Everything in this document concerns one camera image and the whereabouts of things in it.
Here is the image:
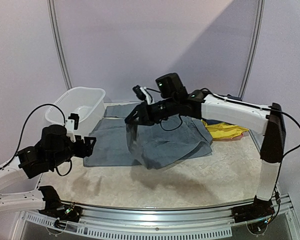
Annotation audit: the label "front aluminium rail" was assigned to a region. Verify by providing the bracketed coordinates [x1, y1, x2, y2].
[13, 193, 298, 238]

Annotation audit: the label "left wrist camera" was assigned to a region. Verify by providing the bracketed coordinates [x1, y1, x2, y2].
[64, 113, 80, 143]

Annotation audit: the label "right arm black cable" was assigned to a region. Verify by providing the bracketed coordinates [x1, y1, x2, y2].
[146, 87, 300, 223]

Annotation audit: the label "yellow shorts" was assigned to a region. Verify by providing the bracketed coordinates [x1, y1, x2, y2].
[202, 120, 249, 142]

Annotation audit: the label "left aluminium corner post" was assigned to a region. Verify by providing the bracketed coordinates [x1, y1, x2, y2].
[46, 0, 73, 90]

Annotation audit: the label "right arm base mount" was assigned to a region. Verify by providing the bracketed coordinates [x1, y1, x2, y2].
[231, 197, 281, 236]

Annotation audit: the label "aluminium corner post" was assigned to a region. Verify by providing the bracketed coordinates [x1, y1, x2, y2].
[238, 0, 265, 99]
[46, 0, 73, 90]

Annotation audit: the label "right aluminium corner post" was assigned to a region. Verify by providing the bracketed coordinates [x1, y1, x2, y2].
[238, 0, 265, 99]

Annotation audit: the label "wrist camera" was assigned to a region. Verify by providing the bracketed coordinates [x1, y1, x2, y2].
[64, 113, 80, 143]
[155, 72, 188, 100]

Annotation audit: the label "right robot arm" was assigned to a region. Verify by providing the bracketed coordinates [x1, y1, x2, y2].
[124, 89, 286, 218]

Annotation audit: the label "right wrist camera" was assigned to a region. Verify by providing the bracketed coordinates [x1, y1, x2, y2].
[155, 72, 188, 100]

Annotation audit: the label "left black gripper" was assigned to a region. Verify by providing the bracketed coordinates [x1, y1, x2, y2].
[50, 135, 96, 168]

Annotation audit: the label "white plastic wash basin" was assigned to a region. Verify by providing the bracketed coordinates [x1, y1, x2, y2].
[54, 86, 106, 136]

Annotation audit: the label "grey denim cloth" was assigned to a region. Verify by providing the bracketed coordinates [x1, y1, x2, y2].
[83, 103, 213, 170]

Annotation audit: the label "navy blue tank top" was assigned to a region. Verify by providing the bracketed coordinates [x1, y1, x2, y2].
[204, 93, 241, 125]

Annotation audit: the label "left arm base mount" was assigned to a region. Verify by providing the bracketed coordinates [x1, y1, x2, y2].
[38, 202, 83, 230]

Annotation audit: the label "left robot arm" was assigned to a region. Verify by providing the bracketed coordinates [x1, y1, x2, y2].
[0, 124, 97, 222]

